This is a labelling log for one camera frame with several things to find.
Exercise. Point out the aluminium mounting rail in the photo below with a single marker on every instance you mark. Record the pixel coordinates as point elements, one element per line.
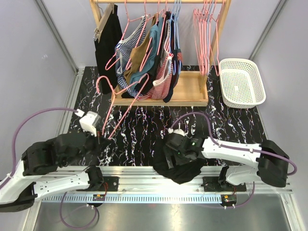
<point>144,185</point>

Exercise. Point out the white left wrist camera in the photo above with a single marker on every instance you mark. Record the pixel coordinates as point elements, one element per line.
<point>88,121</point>

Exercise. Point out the black marble pattern mat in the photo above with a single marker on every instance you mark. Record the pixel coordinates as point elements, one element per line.
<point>133,142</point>

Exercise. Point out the black tank top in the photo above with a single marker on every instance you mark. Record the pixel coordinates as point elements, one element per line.
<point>179,173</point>

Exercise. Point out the black skirt on rack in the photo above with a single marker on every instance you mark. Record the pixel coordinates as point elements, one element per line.
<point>110,35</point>

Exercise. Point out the wooden clip hanger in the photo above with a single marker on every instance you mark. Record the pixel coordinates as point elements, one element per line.
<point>102,22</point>

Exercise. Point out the bundle of empty pink hangers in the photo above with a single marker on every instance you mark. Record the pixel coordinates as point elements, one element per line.
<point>206,36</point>

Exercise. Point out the maroon tank top grey trim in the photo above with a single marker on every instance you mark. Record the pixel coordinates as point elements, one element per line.
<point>179,56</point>

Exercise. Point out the pink wire hanger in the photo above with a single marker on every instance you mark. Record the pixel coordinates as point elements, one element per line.
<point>115,101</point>

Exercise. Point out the blue white striped tank top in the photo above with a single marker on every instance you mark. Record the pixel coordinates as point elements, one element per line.
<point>124,48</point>

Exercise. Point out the brown tank top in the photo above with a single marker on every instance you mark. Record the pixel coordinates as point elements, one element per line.
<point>136,57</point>

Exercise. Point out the teal tank top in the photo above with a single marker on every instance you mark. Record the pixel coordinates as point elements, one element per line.
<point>154,33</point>

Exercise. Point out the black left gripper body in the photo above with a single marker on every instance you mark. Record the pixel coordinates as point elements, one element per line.
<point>98,146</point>

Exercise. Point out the navy tank top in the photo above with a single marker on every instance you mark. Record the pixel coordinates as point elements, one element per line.
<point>175,75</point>

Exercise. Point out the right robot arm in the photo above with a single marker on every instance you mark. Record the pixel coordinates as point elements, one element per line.
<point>266,162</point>

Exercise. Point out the white perforated plastic basket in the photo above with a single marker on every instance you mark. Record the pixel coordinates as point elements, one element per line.
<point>241,83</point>

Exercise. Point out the pink hanger brown top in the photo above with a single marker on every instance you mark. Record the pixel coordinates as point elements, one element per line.
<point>151,20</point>

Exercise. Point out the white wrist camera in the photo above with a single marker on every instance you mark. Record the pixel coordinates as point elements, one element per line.
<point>88,121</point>
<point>177,131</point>

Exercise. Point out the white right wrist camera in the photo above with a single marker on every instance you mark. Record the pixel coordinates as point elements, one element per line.
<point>177,131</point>

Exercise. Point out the red white striped tank top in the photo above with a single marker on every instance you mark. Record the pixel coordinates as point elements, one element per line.
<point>162,79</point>

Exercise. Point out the wooden clothes rack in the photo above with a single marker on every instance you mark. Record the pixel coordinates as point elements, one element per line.
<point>191,89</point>

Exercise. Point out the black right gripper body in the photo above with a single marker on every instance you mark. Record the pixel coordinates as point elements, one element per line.
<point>179,156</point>

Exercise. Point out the pink hanger striped top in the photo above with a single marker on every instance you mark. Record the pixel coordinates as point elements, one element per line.
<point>116,57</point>

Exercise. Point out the light blue wire hanger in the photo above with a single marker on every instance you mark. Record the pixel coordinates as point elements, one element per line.
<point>174,26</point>

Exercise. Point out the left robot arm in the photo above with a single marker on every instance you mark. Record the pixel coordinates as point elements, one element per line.
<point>23,186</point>

